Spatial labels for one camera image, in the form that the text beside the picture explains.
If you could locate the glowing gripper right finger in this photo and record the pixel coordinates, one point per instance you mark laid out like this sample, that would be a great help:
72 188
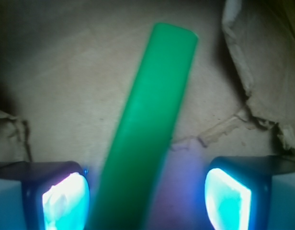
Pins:
250 193

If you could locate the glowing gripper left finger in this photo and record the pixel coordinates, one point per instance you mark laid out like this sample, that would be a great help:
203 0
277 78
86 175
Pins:
43 196

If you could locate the green rectangular block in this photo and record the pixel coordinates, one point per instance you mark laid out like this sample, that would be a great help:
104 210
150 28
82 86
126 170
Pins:
145 130

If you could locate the brown paper lined bin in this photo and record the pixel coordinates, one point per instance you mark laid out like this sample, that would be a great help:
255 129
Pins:
67 68

